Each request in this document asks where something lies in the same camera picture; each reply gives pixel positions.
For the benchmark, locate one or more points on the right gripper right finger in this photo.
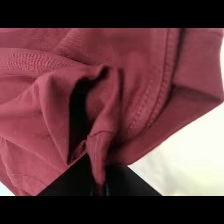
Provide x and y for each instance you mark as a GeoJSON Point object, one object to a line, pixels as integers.
{"type": "Point", "coordinates": [130, 183]}

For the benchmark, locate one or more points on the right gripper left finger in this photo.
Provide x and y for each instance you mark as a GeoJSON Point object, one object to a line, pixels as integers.
{"type": "Point", "coordinates": [75, 183]}

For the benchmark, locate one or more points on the red T-shirt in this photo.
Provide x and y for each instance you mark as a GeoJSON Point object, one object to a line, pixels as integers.
{"type": "Point", "coordinates": [110, 90]}

